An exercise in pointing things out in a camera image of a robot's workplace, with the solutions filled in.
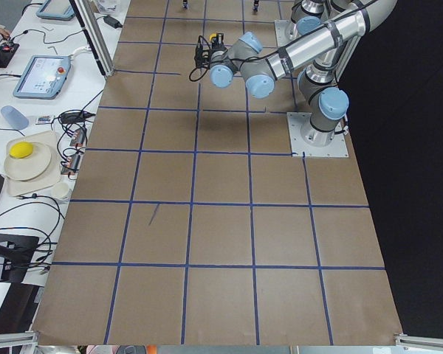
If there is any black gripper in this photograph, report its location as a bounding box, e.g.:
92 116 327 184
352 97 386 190
194 44 225 69

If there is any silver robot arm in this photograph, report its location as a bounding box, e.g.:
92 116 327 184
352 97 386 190
194 1 396 99
297 55 349 148

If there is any black device stand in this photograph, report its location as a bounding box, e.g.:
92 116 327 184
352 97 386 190
0 234 39 283

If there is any black power adapter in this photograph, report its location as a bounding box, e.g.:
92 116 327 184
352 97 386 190
103 15 123 29

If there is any far teach pendant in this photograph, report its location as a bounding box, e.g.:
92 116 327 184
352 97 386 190
36 0 75 21

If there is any teach pendant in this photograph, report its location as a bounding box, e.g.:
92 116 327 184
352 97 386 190
13 55 71 100
36 0 75 21

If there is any near teach pendant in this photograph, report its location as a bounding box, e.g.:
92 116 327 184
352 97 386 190
13 55 71 100

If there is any beige tray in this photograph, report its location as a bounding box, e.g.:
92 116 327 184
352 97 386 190
4 131 61 197

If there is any white paper cup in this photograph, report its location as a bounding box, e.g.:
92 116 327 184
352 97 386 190
51 182 72 201

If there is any blue plastic cup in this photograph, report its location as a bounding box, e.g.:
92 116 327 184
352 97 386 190
0 105 29 131

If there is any yellow lemon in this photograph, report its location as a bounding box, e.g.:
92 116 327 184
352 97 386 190
8 142 34 159

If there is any beige plate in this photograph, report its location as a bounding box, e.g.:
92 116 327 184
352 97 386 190
4 143 52 181

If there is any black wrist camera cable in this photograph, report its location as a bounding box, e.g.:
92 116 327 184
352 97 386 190
188 66 212 83

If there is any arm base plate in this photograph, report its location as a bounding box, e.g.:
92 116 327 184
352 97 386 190
287 112 348 158
274 20 299 47

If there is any aluminium frame post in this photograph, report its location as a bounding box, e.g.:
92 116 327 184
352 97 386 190
69 0 114 77

